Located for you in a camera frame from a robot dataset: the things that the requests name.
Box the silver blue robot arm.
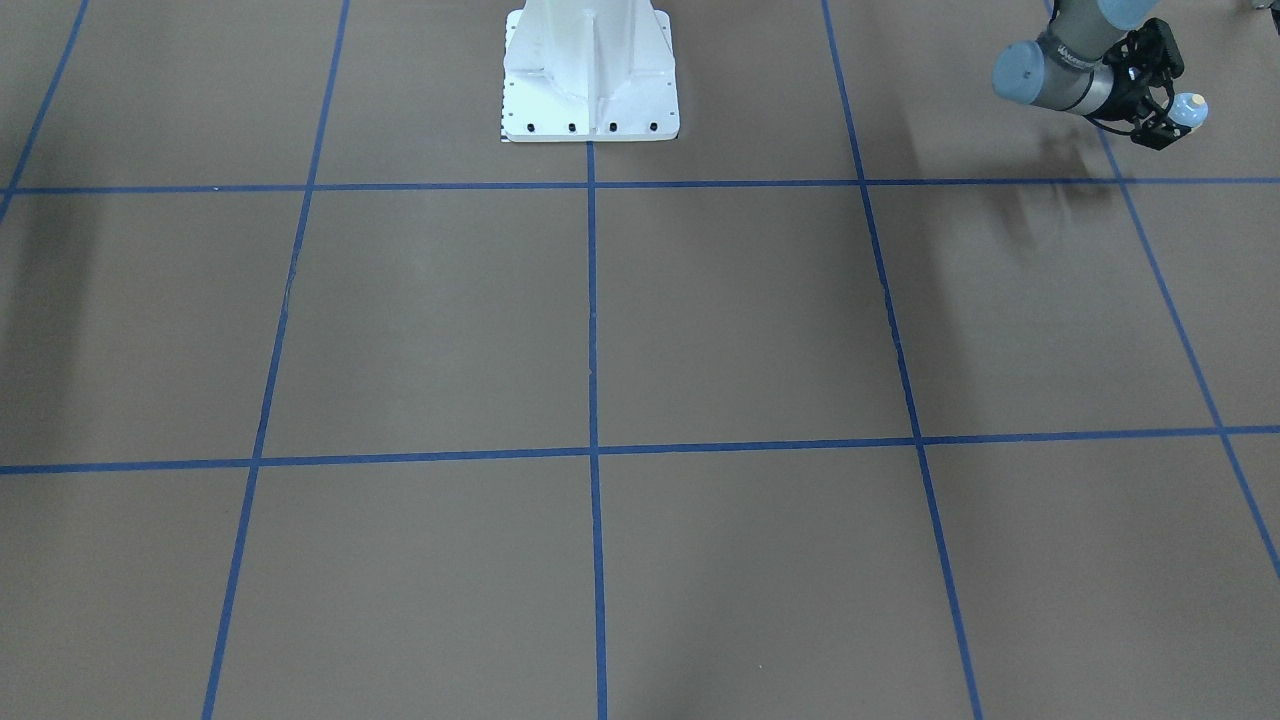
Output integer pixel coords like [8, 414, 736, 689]
[991, 1, 1210, 151]

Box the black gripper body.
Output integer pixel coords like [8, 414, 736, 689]
[1098, 18, 1187, 136]

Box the white camera stand pillar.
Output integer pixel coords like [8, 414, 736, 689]
[500, 1, 681, 143]

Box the brown paper table mat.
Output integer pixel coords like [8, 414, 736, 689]
[3, 1, 1277, 719]

